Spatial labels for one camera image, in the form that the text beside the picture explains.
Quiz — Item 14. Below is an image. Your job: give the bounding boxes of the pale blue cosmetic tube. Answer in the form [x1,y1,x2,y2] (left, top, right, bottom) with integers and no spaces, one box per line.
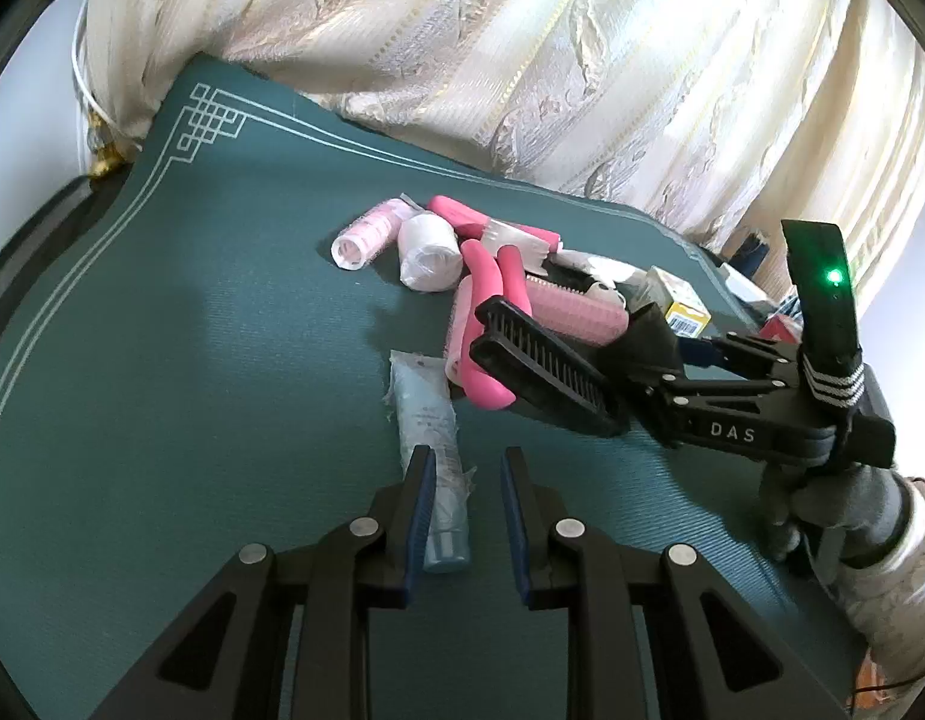
[387,349,476,575]

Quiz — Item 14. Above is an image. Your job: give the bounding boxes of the green table mat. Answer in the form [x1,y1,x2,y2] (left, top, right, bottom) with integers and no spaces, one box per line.
[0,60,869,720]

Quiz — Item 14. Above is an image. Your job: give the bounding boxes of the gold curtain tassel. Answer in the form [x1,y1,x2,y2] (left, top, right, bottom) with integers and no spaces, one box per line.
[87,139,129,179]

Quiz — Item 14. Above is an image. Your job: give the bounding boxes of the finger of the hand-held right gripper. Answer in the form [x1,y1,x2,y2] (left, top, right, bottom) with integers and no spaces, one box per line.
[679,334,797,368]
[634,367,801,428]

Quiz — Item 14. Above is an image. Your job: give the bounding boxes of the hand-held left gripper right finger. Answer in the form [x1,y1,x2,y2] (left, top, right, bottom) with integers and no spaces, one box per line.
[501,446,861,720]

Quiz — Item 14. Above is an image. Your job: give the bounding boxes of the yellow cardboard box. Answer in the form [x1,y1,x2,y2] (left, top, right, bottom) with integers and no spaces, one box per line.
[646,266,711,338]

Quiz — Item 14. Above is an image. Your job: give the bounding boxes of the person's right hand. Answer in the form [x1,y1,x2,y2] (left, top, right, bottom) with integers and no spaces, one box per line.
[762,465,914,578]

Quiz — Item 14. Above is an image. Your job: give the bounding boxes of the white flat box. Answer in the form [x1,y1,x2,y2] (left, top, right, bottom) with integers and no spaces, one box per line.
[721,262,767,305]

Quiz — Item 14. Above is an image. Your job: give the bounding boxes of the person's right forearm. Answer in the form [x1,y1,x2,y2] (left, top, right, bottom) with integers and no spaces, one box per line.
[837,476,925,683]

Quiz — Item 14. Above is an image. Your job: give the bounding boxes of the large pink hair roller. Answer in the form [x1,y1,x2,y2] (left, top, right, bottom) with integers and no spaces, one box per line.
[526,277,630,347]

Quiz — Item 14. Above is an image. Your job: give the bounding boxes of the red cardboard box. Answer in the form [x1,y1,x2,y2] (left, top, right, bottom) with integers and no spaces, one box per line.
[758,315,804,346]

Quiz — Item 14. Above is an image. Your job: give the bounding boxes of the small pink hair roller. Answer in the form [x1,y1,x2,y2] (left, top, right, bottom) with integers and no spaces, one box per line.
[332,197,412,271]

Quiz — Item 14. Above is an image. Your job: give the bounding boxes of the panda toy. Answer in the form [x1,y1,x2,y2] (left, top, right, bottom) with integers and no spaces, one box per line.
[552,249,632,308]

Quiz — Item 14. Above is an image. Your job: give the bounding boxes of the pink handled scissors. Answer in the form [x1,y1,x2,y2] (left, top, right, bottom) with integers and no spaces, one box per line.
[451,238,538,412]

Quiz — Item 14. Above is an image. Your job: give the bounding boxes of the cream patterned curtain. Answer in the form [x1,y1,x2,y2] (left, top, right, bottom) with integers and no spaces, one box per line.
[72,0,925,316]

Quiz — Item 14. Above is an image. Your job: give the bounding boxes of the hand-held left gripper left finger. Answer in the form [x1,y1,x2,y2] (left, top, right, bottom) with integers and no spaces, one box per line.
[91,444,439,720]

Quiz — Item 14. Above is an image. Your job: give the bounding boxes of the white packet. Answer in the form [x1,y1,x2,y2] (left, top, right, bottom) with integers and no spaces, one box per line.
[398,214,465,292]

